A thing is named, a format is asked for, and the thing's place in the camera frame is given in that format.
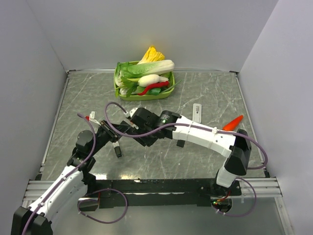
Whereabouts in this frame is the black base bar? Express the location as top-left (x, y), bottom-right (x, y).
top-left (79, 178), bottom-right (242, 209)

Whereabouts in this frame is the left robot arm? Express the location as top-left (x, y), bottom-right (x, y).
top-left (11, 120), bottom-right (136, 235)

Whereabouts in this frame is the white toy radish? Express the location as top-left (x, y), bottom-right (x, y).
top-left (137, 74), bottom-right (169, 87)

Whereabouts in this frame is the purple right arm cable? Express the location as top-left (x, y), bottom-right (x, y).
top-left (105, 102), bottom-right (269, 170)

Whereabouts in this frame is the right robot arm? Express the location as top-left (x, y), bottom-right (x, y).
top-left (129, 107), bottom-right (251, 195)

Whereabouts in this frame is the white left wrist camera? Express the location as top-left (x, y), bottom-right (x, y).
top-left (86, 111), bottom-right (101, 126)

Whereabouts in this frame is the yellow toy cabbage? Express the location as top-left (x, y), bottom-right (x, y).
top-left (138, 46), bottom-right (165, 64)

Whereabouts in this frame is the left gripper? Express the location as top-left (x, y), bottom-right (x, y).
top-left (89, 119), bottom-right (131, 156)

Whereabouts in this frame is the black battery cover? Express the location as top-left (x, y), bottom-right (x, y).
top-left (177, 140), bottom-right (185, 147)

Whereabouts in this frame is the red chili pepper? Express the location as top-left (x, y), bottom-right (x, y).
top-left (137, 81), bottom-right (169, 95)

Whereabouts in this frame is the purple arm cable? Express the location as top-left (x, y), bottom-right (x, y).
top-left (105, 102), bottom-right (269, 170)
top-left (21, 113), bottom-right (101, 235)

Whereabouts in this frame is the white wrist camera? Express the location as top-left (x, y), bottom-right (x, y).
top-left (126, 108), bottom-right (139, 130)
top-left (86, 111), bottom-right (101, 126)

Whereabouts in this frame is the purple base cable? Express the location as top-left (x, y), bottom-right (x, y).
top-left (77, 188), bottom-right (128, 224)
top-left (211, 177), bottom-right (257, 218)

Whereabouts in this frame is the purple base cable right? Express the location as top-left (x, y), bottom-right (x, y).
top-left (211, 177), bottom-right (257, 218)

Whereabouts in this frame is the small green bok choy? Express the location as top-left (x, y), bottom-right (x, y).
top-left (114, 62), bottom-right (130, 87)

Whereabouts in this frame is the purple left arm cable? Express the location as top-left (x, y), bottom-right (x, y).
top-left (21, 113), bottom-right (101, 235)

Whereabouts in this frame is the white battery cover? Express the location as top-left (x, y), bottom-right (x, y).
top-left (192, 103), bottom-right (202, 123)

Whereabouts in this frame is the green plastic tray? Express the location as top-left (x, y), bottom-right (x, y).
top-left (117, 61), bottom-right (176, 101)

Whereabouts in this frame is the orange toy carrot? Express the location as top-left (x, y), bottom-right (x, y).
top-left (223, 115), bottom-right (244, 131)

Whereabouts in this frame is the green parsley sprig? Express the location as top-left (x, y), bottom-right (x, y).
top-left (114, 77), bottom-right (139, 97)

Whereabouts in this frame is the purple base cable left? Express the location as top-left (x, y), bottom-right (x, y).
top-left (77, 188), bottom-right (128, 224)

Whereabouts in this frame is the black remote control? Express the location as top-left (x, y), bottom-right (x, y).
top-left (119, 121), bottom-right (147, 146)

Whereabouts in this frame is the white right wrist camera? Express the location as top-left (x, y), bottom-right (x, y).
top-left (126, 108), bottom-right (139, 130)

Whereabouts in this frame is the long green napa cabbage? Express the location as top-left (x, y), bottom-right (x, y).
top-left (121, 60), bottom-right (175, 78)

